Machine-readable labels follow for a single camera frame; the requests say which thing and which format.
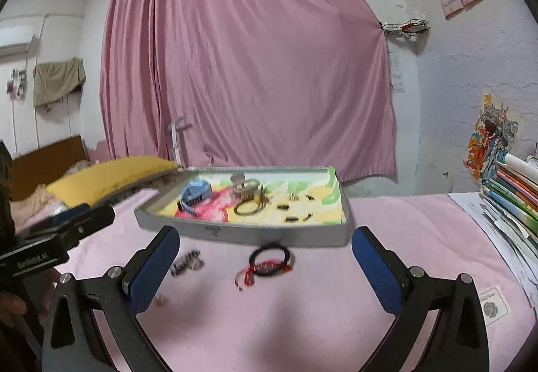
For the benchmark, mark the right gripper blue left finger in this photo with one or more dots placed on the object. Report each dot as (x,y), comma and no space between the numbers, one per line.
(144,273)

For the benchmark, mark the pink curtain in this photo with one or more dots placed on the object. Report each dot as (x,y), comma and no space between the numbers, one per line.
(258,83)

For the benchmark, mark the blue smart watch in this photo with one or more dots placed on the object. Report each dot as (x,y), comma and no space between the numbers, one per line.
(195,192)

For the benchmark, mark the yellow pillow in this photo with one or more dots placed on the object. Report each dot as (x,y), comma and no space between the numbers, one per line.
(93,184)

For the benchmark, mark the brown wooden headboard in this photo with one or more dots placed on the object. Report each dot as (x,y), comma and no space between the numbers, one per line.
(44,166)

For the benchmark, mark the colourful cartoon wall sticker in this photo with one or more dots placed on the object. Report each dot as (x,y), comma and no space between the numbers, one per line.
(492,138)

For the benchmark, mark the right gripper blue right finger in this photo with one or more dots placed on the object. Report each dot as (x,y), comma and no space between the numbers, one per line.
(383,269)

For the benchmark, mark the stack of books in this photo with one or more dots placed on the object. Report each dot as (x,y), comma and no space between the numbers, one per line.
(509,185)

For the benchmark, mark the person's left hand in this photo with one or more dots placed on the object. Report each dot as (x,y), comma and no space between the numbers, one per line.
(11,306)

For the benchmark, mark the olive cloth hanging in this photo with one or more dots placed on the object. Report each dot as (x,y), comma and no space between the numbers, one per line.
(53,81)

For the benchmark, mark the pink bed sheet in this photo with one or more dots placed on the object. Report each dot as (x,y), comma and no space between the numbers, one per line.
(323,315)

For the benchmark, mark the wall calendar sheet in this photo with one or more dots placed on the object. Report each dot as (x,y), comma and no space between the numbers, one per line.
(397,83)

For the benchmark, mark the brown hair tie yellow bead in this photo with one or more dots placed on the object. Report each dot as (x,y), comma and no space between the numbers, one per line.
(254,204)

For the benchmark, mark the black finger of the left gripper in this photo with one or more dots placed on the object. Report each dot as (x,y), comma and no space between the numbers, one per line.
(79,222)

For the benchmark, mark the white window handle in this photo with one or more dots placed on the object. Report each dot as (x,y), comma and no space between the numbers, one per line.
(177,129)

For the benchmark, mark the grey shallow cardboard box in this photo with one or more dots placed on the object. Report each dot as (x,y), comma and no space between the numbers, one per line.
(322,235)

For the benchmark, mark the white air conditioner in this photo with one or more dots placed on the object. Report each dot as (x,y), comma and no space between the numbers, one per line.
(15,40)

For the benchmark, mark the beige hair claw clip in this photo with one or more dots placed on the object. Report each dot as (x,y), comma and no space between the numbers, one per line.
(244,189)

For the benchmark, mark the black braided bracelet red tassel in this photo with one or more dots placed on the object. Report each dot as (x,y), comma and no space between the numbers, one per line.
(271,267)

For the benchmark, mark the colourful painted paper liner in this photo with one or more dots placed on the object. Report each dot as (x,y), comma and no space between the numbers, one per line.
(275,200)

